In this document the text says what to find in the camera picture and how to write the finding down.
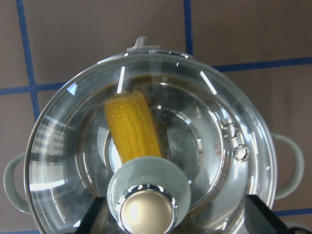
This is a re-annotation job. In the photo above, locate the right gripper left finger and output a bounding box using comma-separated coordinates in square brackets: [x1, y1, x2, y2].
[75, 197, 109, 234]

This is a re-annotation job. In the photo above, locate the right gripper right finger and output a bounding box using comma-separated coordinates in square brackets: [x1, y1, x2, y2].
[245, 195, 288, 234]

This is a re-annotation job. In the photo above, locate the pale green electric pot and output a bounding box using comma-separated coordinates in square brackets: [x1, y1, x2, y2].
[3, 37, 305, 234]

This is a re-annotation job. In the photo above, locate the glass pot lid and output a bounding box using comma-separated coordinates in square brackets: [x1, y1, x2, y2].
[24, 50, 276, 234]

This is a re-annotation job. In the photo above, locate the yellow corn cob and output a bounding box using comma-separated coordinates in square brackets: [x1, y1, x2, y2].
[104, 91, 162, 164]

